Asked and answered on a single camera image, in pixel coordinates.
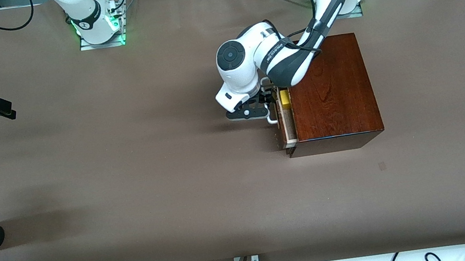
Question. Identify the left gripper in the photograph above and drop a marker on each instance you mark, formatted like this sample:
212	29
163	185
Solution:
265	97

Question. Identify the yellow cube block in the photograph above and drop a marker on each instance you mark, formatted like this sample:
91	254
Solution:
284	98

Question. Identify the light wood drawer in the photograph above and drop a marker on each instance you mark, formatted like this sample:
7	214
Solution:
288	125

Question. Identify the dark brown wooden cabinet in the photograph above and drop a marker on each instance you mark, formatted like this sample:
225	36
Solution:
338	106

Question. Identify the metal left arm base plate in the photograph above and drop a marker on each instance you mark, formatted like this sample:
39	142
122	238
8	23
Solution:
357	13

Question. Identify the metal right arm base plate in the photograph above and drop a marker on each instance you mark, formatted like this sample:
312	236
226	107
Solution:
102	45

